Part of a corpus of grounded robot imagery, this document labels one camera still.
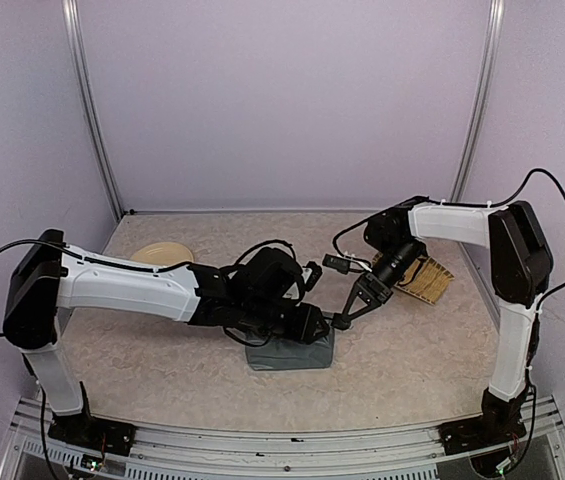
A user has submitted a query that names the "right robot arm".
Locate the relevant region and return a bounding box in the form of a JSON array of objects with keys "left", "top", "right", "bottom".
[{"left": 324, "top": 189, "right": 565, "bottom": 404}]

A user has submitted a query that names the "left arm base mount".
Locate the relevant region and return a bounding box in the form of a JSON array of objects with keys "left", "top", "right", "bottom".
[{"left": 48, "top": 382, "right": 136, "bottom": 457}]

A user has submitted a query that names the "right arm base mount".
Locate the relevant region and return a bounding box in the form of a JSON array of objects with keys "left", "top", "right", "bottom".
[{"left": 438, "top": 389, "right": 527, "bottom": 455}]

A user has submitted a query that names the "woven bamboo tray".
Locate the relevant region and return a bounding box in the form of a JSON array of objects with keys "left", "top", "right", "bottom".
[{"left": 392, "top": 255, "right": 454, "bottom": 305}]

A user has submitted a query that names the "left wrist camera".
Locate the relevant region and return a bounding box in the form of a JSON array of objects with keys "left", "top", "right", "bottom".
[{"left": 302, "top": 261, "right": 323, "bottom": 292}]

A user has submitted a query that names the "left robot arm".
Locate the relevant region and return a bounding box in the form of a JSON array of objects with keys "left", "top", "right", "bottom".
[{"left": 0, "top": 229, "right": 330, "bottom": 445}]

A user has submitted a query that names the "left aluminium frame post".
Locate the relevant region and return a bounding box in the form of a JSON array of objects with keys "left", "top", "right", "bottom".
[{"left": 62, "top": 0, "right": 125, "bottom": 222}]

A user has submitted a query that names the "beige round plate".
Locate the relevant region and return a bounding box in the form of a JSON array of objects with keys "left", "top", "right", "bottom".
[{"left": 130, "top": 241, "right": 195, "bottom": 266}]

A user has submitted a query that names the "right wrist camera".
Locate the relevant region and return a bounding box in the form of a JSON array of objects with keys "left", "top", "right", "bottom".
[{"left": 322, "top": 254, "right": 372, "bottom": 275}]

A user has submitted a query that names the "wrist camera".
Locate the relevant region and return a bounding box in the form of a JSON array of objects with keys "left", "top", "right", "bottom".
[
  {"left": 302, "top": 261, "right": 323, "bottom": 292},
  {"left": 322, "top": 254, "right": 372, "bottom": 275}
]

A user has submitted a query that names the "grey zip pouch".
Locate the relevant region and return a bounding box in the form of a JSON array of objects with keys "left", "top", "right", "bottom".
[{"left": 242, "top": 308, "right": 335, "bottom": 371}]

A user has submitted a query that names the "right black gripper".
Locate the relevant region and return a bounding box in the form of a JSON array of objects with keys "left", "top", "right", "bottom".
[{"left": 343, "top": 237, "right": 423, "bottom": 321}]

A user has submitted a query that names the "aluminium front rail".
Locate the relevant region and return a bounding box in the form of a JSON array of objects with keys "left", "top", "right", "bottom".
[{"left": 0, "top": 397, "right": 565, "bottom": 479}]

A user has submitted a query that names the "right aluminium frame post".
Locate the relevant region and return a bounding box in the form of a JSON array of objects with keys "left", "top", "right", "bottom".
[{"left": 451, "top": 0, "right": 505, "bottom": 202}]

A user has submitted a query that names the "aluminium frame post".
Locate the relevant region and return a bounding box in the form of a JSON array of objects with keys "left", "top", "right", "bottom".
[
  {"left": 62, "top": 0, "right": 125, "bottom": 222},
  {"left": 451, "top": 0, "right": 505, "bottom": 202}
]

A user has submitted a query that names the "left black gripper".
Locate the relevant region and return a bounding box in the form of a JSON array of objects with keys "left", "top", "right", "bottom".
[{"left": 242, "top": 295, "right": 330, "bottom": 344}]

